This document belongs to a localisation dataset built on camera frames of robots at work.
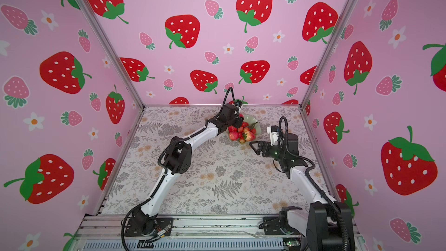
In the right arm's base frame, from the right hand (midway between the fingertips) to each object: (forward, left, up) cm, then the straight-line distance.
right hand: (254, 144), depth 82 cm
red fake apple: (+10, +11, -8) cm, 17 cm away
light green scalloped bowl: (+26, +2, -11) cm, 28 cm away
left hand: (+24, +8, -6) cm, 26 cm away
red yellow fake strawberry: (+10, +3, -7) cm, 12 cm away
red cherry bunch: (+16, +8, -10) cm, 20 cm away
